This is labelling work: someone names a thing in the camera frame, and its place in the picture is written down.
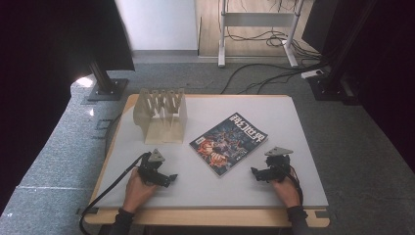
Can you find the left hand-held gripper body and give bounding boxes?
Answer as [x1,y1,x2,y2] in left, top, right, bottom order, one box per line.
[137,148,166,187]

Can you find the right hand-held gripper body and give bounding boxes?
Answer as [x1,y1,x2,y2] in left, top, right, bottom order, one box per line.
[260,146,295,184]

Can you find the person's left hand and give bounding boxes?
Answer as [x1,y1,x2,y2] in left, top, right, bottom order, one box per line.
[121,167,159,214]

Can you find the person's right hand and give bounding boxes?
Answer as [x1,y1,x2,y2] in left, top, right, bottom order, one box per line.
[271,177,301,209]

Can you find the white table mat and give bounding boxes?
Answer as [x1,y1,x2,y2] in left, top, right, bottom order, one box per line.
[93,96,329,210]

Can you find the colourful illustrated magazine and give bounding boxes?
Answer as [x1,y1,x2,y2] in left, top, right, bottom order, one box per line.
[188,112,269,178]

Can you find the wooden slotted book rack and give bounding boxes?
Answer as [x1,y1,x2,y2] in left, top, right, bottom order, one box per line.
[132,87,189,146]

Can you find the black metal stand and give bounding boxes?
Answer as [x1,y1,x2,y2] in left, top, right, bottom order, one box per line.
[86,60,130,102]
[307,0,380,103]

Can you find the white power strip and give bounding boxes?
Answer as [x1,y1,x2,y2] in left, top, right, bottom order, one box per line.
[300,69,325,80]

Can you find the black curtain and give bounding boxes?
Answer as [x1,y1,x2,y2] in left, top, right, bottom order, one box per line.
[0,0,136,216]
[300,0,415,174]

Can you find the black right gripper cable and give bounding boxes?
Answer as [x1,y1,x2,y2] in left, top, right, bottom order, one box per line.
[285,164,305,207]

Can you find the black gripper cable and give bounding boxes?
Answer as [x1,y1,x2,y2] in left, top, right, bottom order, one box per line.
[285,164,305,207]
[78,152,153,235]

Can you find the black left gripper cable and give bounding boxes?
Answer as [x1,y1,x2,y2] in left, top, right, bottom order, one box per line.
[78,152,153,235]

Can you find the black floor cables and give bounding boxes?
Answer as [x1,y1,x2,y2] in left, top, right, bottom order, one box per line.
[219,0,331,96]

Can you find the white metal desk frame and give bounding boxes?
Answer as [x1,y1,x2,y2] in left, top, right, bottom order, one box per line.
[217,0,306,69]

